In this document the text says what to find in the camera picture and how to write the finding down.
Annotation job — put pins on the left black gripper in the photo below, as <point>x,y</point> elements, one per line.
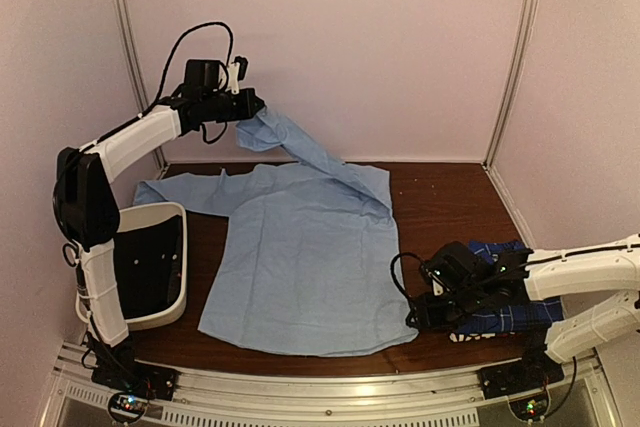
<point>246,111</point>

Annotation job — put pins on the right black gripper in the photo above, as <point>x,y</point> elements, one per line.
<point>428,317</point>

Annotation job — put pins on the light blue long sleeve shirt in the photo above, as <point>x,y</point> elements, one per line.
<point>306,264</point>

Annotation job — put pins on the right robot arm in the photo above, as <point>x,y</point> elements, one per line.
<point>468,282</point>

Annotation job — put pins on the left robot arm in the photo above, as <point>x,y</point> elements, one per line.
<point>84,206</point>

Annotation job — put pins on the red black folded shirt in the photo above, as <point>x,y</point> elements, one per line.
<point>475,337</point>

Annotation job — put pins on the blue plaid folded shirt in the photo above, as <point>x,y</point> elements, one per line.
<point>511,319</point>

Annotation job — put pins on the white plastic bin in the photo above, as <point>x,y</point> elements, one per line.
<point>141,216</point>

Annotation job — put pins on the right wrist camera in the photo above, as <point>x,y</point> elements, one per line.
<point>432,271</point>

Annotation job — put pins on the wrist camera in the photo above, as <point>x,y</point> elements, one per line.
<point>236,73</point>
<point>432,271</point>

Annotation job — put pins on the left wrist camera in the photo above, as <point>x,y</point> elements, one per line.
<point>236,73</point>

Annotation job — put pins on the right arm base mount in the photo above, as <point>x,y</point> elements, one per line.
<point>526,383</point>

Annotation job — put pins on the aluminium front rail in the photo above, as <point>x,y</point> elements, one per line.
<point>450,397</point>

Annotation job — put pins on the left aluminium frame post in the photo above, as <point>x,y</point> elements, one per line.
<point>130,53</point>

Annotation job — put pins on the aluminium frame post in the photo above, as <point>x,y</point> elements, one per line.
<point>130,53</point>
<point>524,31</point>

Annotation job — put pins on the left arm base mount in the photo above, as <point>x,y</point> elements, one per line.
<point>133,389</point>

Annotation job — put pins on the right aluminium frame post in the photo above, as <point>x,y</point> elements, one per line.
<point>524,31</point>

